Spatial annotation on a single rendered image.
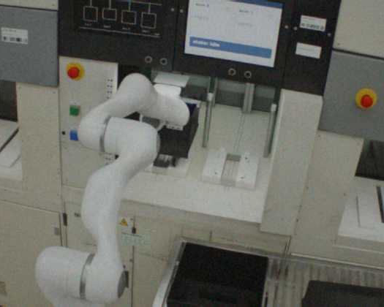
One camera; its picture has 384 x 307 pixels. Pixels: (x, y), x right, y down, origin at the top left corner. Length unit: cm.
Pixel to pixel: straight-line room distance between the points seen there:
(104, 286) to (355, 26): 105
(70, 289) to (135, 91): 56
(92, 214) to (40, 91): 72
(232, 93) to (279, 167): 100
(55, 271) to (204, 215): 84
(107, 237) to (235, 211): 82
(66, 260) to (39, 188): 88
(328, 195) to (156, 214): 63
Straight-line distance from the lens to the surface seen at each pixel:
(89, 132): 154
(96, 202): 146
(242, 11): 176
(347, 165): 197
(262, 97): 285
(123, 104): 158
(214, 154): 240
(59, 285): 143
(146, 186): 223
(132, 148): 150
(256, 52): 180
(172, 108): 187
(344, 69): 180
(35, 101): 208
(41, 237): 243
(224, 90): 285
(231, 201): 219
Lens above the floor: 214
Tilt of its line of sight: 32 degrees down
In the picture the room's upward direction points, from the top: 6 degrees clockwise
